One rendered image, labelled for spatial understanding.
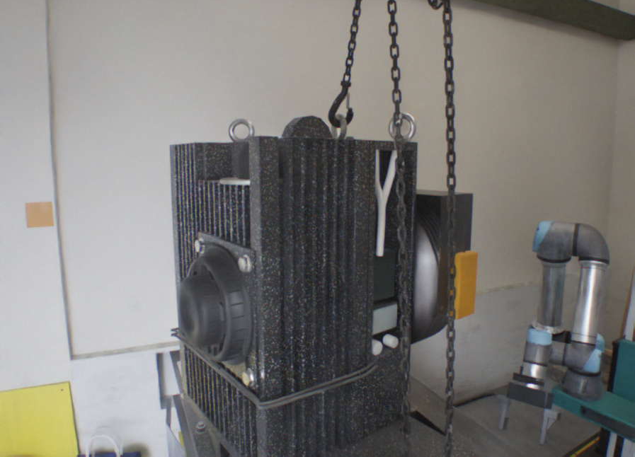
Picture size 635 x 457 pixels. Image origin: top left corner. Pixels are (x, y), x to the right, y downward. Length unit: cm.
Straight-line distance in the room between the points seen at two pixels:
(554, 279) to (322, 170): 107
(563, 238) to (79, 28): 202
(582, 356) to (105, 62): 210
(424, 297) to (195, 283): 56
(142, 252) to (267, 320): 129
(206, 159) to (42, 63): 111
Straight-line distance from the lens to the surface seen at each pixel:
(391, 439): 115
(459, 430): 166
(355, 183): 91
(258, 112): 211
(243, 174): 84
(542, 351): 152
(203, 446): 154
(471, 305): 114
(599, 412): 182
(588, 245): 162
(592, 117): 379
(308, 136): 83
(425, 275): 110
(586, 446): 237
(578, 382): 185
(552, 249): 164
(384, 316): 108
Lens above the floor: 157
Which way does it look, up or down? 8 degrees down
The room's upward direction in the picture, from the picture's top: straight up
